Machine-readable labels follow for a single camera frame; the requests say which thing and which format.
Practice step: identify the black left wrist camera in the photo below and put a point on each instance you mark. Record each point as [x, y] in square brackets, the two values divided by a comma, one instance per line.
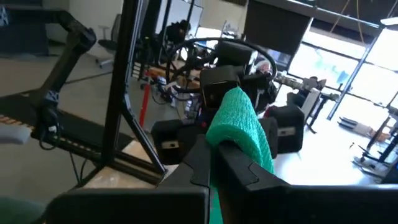
[217, 84]

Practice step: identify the teal green bandage strip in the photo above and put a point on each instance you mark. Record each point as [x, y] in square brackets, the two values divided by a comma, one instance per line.
[239, 124]

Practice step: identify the person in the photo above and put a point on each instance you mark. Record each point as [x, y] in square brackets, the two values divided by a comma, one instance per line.
[177, 31]

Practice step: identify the grey office chair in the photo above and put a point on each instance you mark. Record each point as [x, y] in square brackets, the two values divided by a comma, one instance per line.
[115, 31]

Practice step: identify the red table leg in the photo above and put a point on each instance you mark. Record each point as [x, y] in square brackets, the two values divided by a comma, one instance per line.
[145, 105]

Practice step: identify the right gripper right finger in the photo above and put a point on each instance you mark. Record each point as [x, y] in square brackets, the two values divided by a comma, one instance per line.
[311, 205]

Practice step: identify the black aluminium table frame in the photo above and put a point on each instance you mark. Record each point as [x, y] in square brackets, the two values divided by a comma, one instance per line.
[119, 93]

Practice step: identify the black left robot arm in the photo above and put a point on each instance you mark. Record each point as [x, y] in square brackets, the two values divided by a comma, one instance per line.
[233, 53]

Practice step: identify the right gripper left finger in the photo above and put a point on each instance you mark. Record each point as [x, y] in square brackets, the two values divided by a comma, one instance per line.
[124, 208]

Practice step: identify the black hanging panel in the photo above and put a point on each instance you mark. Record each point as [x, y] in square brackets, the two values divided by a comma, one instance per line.
[276, 25]

